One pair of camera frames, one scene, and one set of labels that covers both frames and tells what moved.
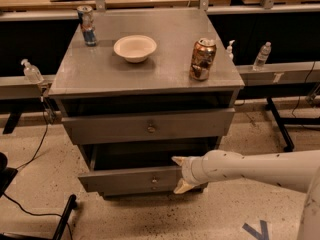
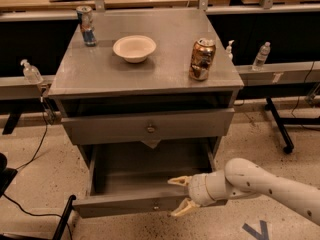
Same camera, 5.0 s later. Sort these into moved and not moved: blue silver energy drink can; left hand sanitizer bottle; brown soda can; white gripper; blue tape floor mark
Moved: white gripper
Not moved: blue tape floor mark; blue silver energy drink can; left hand sanitizer bottle; brown soda can
